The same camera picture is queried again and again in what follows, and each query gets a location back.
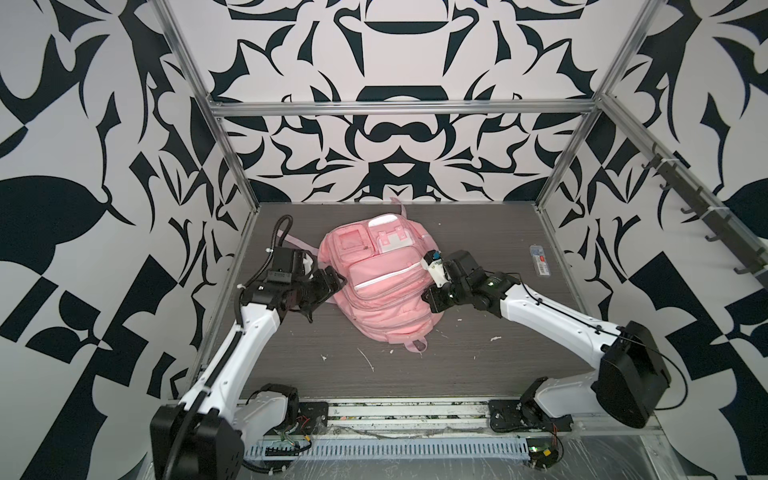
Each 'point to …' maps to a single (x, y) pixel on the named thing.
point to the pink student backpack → (381, 259)
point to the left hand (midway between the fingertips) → (339, 283)
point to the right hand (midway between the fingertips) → (423, 294)
